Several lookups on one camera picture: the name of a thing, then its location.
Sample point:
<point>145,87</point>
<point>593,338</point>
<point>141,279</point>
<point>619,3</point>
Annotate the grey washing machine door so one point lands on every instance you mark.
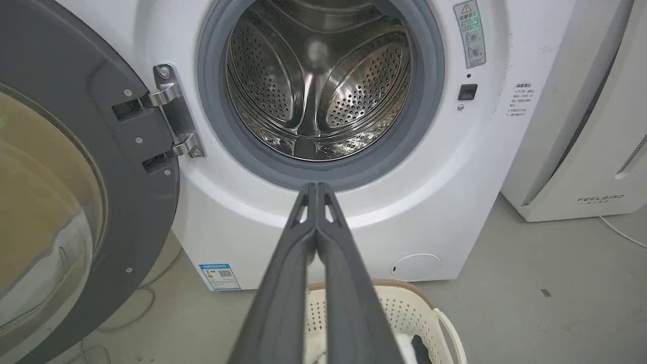
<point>65,177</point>

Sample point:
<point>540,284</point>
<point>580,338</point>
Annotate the white front-load washing machine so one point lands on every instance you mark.
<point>429,192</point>

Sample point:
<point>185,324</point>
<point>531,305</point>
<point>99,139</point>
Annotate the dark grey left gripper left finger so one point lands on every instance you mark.
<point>283,303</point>

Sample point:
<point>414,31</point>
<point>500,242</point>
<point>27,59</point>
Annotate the cream perforated laundry basket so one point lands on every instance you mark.
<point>414,318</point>

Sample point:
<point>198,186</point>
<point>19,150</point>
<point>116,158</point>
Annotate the white air purifier appliance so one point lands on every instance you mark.
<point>586,116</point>

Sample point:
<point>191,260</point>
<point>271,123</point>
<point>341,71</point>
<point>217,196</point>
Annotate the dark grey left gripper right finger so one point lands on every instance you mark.
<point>354,303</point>

